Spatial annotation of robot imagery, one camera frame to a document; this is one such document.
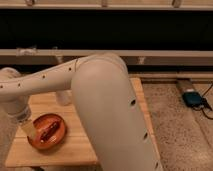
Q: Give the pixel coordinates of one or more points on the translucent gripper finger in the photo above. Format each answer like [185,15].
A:
[29,129]

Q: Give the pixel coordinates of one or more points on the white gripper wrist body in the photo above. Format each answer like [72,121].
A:
[18,111]

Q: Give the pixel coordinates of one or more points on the white ceramic cup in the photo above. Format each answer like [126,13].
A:
[63,98]

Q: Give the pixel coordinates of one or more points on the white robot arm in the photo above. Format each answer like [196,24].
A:
[105,101]

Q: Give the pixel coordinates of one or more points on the orange round plate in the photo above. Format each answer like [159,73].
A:
[41,124]

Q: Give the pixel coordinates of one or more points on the brown sausage on plate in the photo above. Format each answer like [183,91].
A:
[50,131]

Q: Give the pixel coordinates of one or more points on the wooden table board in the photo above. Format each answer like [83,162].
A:
[74,150]

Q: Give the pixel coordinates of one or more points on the blue power adapter box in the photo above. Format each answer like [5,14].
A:
[192,99]

